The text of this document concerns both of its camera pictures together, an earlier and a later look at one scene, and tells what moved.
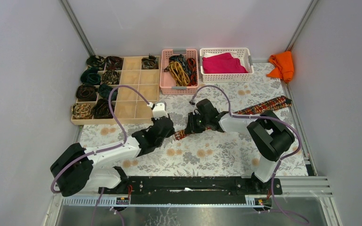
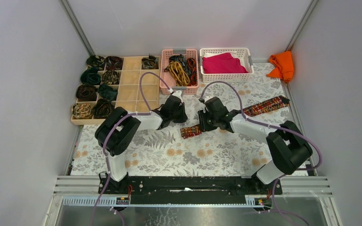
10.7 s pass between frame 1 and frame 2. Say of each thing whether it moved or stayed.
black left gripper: moved
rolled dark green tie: stayed
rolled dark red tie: stayed
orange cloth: stayed
